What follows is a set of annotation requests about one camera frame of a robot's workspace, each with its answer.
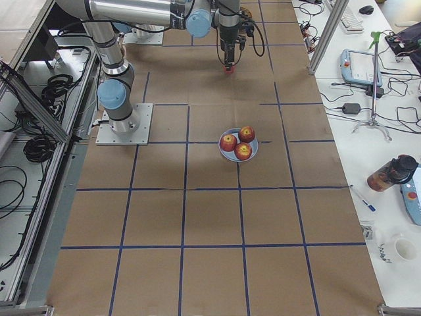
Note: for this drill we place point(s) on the red apple plate front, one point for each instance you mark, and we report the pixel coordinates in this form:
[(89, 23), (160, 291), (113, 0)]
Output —
[(243, 151)]

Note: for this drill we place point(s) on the red apple plate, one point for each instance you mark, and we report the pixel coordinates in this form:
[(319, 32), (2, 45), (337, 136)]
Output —
[(243, 151), (246, 134), (228, 142)]

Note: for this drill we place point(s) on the white keyboard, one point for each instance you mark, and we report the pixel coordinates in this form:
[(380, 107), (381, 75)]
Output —
[(350, 23)]

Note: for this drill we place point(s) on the aluminium frame post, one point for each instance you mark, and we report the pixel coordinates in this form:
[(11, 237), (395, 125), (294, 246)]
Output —
[(327, 34)]

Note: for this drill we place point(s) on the black computer mouse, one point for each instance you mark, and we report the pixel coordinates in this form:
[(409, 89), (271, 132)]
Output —
[(366, 10)]

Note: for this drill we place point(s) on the brown drink bottle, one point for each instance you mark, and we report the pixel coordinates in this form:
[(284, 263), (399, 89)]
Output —
[(397, 171)]

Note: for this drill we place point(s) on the red apple plate top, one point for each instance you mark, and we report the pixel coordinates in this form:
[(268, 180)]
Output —
[(246, 134)]

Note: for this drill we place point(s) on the light blue plate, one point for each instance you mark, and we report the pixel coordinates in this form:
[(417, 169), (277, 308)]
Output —
[(230, 155)]

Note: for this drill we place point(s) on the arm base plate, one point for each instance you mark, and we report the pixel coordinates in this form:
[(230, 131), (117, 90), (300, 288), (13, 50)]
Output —
[(135, 130), (139, 37)]

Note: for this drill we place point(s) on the green reacher grabber tool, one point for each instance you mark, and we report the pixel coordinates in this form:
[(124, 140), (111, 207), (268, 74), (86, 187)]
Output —
[(372, 122)]

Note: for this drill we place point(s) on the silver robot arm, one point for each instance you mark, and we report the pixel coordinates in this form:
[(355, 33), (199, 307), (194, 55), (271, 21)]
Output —
[(98, 18), (228, 15)]

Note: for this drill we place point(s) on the teach pendant tablet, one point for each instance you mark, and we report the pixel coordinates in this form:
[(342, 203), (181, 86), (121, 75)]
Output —
[(357, 67)]

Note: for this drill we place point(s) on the blue white pen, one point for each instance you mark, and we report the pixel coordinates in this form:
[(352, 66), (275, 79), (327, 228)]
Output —
[(362, 198)]

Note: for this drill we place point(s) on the white mug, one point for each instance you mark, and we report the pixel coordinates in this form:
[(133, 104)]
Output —
[(397, 249)]

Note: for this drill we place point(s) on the red apple plate left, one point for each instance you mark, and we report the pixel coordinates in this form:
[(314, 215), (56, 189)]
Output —
[(228, 142)]

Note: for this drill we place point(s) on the black power adapter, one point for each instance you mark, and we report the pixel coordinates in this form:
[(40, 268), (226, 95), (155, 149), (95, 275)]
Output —
[(351, 108)]

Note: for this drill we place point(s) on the woven wicker basket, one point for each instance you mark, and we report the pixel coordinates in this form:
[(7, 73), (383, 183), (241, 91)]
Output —
[(246, 12)]

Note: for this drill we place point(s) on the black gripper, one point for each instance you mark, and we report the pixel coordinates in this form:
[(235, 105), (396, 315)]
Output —
[(227, 35)]

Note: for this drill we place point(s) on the red yellow apple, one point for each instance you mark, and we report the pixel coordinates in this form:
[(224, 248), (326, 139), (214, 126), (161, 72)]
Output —
[(229, 69)]

